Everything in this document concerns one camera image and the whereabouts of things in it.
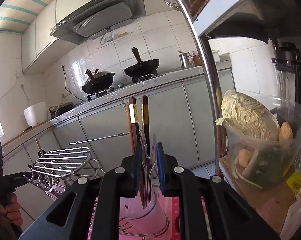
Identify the dark brown chopstick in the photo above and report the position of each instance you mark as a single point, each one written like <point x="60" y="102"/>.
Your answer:
<point x="145" y="122"/>

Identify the black wok with lid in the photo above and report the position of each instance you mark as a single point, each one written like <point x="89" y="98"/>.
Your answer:
<point x="97" y="81"/>

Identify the black wok wooden handle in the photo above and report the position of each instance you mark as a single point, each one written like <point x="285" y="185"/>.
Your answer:
<point x="141" y="68"/>

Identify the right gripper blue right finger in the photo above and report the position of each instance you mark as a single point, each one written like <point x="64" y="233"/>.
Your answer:
<point x="161" y="166"/>

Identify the clear bag of vegetables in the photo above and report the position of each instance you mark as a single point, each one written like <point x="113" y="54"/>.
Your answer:
<point x="264" y="137"/>

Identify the person's left hand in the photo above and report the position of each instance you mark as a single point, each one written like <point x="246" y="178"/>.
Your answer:
<point x="11" y="212"/>

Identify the white rice cooker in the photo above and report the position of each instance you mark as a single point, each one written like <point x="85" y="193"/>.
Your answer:
<point x="36" y="114"/>

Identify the range hood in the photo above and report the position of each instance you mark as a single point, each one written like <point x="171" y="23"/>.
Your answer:
<point x="97" y="18"/>

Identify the metal shelf rack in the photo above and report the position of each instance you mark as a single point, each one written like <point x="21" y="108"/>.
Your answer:
<point x="236" y="40"/>

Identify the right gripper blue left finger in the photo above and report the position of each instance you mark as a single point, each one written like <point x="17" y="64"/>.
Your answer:
<point x="136" y="167"/>

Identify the black blender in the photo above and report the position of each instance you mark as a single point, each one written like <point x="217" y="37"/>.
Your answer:
<point x="287" y="62"/>

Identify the steel kettle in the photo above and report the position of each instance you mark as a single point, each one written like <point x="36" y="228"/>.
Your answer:
<point x="186" y="60"/>

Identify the pink polka dot cloth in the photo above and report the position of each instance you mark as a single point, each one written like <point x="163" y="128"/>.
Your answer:
<point x="173" y="217"/>

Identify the right pink utensil cup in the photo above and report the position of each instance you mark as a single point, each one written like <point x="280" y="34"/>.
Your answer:
<point x="151" y="222"/>

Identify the clear plastic spoon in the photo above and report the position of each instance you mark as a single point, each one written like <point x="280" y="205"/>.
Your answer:
<point x="148" y="163"/>

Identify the metal wire utensil rack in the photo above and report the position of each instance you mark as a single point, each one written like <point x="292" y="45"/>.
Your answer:
<point x="54" y="171"/>

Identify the black woven basket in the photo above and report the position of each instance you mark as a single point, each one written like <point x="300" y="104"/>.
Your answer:
<point x="58" y="110"/>

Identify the dark chopstick gold tip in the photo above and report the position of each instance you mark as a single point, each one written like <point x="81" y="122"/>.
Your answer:
<point x="133" y="124"/>

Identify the gas stove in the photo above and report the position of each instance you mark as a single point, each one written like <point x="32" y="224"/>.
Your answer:
<point x="116" y="86"/>

